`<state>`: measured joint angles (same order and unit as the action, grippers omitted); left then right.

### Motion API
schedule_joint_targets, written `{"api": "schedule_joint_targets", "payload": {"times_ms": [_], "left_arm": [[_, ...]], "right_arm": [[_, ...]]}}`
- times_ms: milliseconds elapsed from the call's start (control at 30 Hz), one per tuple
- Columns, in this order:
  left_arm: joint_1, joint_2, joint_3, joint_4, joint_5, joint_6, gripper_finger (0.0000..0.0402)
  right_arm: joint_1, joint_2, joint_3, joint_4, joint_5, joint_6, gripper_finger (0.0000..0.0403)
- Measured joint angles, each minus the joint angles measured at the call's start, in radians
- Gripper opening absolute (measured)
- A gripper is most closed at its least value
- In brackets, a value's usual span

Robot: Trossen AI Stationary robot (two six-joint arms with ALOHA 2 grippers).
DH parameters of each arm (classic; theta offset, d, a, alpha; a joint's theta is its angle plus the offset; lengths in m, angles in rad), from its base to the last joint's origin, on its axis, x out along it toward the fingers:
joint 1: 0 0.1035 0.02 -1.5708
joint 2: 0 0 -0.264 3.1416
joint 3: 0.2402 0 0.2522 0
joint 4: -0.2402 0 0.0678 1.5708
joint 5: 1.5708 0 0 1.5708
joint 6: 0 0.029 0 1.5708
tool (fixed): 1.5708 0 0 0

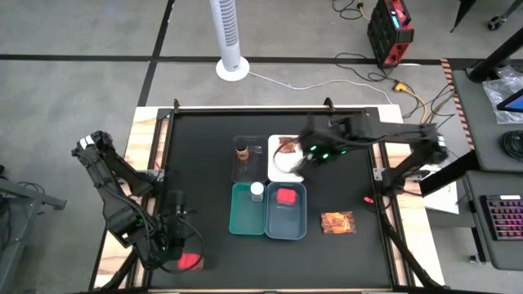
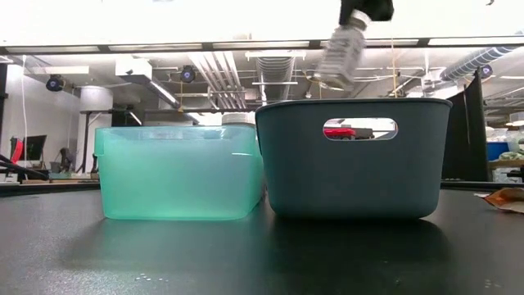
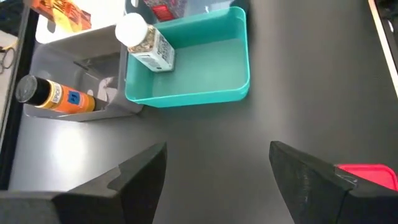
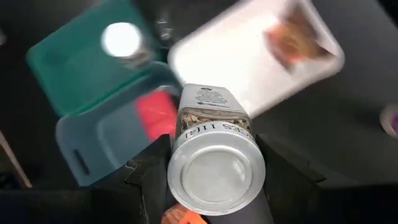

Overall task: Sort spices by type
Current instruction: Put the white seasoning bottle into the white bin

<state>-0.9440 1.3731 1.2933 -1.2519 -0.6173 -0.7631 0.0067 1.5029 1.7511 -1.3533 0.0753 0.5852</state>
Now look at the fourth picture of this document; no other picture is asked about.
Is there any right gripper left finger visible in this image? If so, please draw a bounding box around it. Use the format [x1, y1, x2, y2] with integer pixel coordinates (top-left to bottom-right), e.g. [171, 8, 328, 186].
[0, 133, 175, 224]

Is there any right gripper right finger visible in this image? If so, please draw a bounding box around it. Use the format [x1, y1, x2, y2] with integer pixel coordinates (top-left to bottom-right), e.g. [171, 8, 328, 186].
[254, 133, 398, 224]

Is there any white lid seasoning jar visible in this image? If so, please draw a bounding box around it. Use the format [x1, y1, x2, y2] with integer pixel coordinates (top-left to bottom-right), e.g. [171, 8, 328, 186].
[99, 21, 156, 70]
[166, 83, 267, 217]

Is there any orange spice packet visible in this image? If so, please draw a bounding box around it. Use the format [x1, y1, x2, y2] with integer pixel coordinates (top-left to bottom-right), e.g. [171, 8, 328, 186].
[160, 203, 208, 224]
[263, 4, 336, 75]

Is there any purple label spice jar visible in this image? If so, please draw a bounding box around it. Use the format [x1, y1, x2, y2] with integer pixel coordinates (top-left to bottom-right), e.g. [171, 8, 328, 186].
[379, 104, 398, 140]

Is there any blue-grey plastic bin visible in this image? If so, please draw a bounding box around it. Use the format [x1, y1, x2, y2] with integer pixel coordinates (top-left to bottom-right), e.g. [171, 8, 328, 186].
[55, 60, 184, 187]

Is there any black table mat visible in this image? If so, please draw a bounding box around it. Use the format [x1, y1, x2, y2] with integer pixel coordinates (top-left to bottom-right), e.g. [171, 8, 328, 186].
[0, 0, 398, 190]

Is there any teal translucent plastic bin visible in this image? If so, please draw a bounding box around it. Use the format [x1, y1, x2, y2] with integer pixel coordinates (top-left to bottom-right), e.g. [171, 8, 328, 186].
[25, 0, 185, 118]

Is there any white plastic bin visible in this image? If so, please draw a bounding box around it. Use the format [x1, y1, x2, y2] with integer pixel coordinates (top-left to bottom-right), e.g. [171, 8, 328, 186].
[167, 0, 346, 119]

